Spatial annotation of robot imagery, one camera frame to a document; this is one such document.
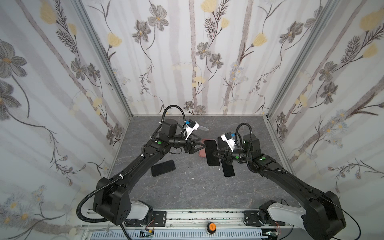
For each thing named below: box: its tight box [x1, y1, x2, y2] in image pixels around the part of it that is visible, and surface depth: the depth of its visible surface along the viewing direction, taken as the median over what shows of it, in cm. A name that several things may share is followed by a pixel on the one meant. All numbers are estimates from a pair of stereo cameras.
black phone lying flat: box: [150, 159, 176, 177], surface depth 94 cm
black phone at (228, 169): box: [221, 159, 235, 177], surface depth 93 cm
